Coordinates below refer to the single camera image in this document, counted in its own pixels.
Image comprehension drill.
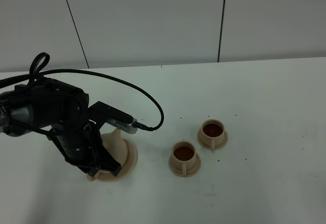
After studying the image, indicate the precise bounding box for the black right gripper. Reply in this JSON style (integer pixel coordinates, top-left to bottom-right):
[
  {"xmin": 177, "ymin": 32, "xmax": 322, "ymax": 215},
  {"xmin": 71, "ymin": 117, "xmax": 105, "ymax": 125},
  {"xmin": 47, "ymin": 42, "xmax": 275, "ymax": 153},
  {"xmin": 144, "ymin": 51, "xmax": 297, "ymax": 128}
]
[{"xmin": 49, "ymin": 122, "xmax": 121, "ymax": 177}]

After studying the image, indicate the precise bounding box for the tan ceramic teapot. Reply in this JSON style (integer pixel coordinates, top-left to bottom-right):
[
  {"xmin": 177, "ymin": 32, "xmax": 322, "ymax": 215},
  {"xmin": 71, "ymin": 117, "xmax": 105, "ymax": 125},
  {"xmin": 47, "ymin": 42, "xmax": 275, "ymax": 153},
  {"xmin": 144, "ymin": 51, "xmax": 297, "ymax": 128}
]
[{"xmin": 87, "ymin": 129, "xmax": 138, "ymax": 182}]

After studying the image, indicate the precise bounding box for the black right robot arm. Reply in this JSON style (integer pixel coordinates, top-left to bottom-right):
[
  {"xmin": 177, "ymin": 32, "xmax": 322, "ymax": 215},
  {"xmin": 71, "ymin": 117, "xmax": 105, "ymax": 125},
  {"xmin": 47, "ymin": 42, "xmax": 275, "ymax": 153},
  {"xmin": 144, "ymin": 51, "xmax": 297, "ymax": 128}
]
[{"xmin": 1, "ymin": 78, "xmax": 122, "ymax": 177}]

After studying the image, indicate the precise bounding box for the tan round teapot saucer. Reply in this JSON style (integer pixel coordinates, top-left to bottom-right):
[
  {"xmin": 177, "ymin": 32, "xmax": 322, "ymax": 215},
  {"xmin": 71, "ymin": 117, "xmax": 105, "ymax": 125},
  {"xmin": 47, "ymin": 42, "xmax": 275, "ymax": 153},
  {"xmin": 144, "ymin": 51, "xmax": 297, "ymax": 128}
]
[{"xmin": 97, "ymin": 139, "xmax": 138, "ymax": 182}]

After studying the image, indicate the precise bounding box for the tan near teacup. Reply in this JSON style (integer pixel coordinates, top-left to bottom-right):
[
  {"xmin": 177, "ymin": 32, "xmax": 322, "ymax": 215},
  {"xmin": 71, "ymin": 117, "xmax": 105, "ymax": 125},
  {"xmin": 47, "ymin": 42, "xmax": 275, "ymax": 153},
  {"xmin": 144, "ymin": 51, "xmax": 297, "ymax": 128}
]
[{"xmin": 171, "ymin": 141, "xmax": 197, "ymax": 161}]

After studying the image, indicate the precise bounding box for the tan teacup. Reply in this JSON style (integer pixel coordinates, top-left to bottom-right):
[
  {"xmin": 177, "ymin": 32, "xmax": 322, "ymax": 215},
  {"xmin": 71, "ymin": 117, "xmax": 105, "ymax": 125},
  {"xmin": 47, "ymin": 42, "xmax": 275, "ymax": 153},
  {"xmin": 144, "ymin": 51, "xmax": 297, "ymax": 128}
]
[
  {"xmin": 171, "ymin": 141, "xmax": 197, "ymax": 161},
  {"xmin": 200, "ymin": 120, "xmax": 225, "ymax": 137}
]

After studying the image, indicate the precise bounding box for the tan near cup saucer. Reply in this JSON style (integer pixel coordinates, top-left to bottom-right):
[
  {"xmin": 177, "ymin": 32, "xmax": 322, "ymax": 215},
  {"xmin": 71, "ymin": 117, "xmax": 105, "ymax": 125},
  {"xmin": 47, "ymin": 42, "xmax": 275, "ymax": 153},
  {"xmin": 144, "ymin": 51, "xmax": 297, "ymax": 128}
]
[{"xmin": 169, "ymin": 153, "xmax": 201, "ymax": 177}]

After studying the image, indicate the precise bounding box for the tan cup saucer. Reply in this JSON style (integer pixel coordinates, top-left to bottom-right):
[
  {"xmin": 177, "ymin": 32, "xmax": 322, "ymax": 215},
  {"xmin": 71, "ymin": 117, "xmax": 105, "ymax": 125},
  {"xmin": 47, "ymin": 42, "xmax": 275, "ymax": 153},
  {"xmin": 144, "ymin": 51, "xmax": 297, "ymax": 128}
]
[
  {"xmin": 197, "ymin": 129, "xmax": 228, "ymax": 151},
  {"xmin": 169, "ymin": 153, "xmax": 201, "ymax": 177}
]

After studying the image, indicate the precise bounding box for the tan far teacup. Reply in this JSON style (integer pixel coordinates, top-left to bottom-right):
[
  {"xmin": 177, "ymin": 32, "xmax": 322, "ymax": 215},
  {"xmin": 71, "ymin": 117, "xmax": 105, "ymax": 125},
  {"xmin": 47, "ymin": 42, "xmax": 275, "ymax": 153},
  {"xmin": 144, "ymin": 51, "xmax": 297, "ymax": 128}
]
[{"xmin": 200, "ymin": 120, "xmax": 225, "ymax": 137}]

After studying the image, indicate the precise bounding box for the tan far cup saucer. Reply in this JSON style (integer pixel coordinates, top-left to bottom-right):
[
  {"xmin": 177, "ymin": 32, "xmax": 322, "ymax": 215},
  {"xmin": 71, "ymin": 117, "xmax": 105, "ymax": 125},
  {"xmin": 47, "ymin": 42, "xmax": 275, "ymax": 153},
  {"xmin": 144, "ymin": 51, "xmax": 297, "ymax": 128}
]
[{"xmin": 197, "ymin": 129, "xmax": 228, "ymax": 151}]

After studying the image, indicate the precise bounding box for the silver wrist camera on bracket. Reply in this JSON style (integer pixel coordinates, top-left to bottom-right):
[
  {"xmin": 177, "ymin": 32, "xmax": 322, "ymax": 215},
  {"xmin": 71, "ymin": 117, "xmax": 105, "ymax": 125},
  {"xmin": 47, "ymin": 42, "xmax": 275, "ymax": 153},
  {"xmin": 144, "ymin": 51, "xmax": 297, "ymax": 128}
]
[{"xmin": 88, "ymin": 101, "xmax": 137, "ymax": 134}]

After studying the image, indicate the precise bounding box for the black braided camera cable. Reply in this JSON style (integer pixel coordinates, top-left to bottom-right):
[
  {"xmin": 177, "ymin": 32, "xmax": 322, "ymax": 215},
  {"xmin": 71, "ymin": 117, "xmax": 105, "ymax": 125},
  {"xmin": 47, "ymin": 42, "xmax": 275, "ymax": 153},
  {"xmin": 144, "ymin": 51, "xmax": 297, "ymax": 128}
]
[{"xmin": 0, "ymin": 52, "xmax": 165, "ymax": 132}]

